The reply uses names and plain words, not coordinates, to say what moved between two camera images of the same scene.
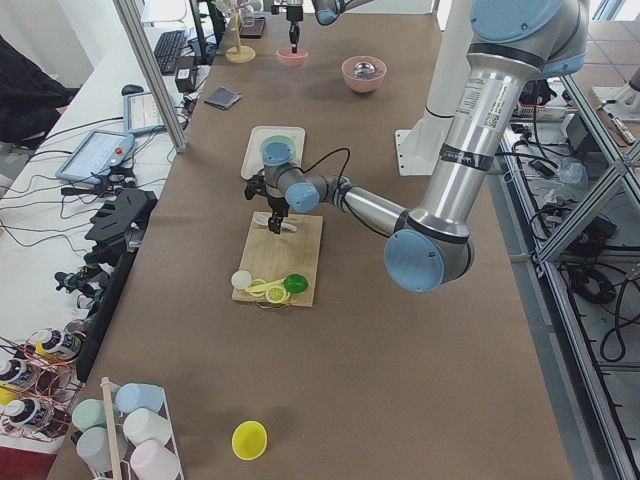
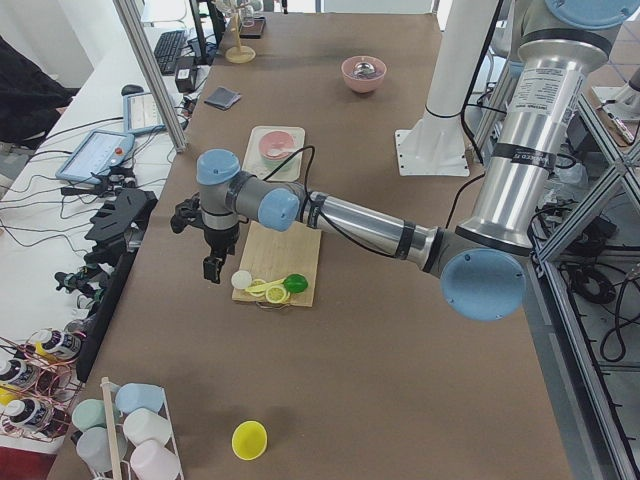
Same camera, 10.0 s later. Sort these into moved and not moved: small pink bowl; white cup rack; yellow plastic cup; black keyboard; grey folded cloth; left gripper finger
Moved: left gripper finger; small pink bowl
Not moved: grey folded cloth; white cup rack; black keyboard; yellow plastic cup
